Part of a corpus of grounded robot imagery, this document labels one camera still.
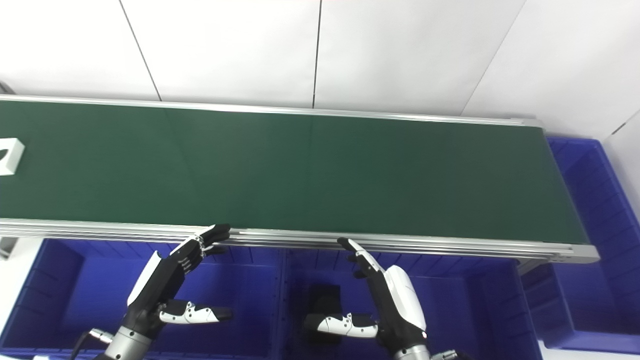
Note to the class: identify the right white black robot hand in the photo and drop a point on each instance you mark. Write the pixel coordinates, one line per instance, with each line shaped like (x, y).
(397, 300)

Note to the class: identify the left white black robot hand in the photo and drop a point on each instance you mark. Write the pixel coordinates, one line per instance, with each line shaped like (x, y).
(160, 280)

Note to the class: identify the white plastic part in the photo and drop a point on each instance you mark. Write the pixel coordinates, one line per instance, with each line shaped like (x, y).
(11, 156)

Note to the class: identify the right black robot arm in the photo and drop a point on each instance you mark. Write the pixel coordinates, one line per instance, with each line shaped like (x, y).
(412, 354)

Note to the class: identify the green conveyor belt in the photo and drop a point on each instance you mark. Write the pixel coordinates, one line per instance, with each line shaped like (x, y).
(400, 245)
(300, 170)

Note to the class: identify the black part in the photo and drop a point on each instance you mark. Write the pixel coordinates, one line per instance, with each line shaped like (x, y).
(325, 299)

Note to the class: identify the blue plastic bin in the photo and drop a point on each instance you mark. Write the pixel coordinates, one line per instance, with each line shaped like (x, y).
(470, 310)
(80, 295)
(590, 240)

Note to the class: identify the grey conveyor leg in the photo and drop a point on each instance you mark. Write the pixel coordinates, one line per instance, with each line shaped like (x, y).
(7, 247)

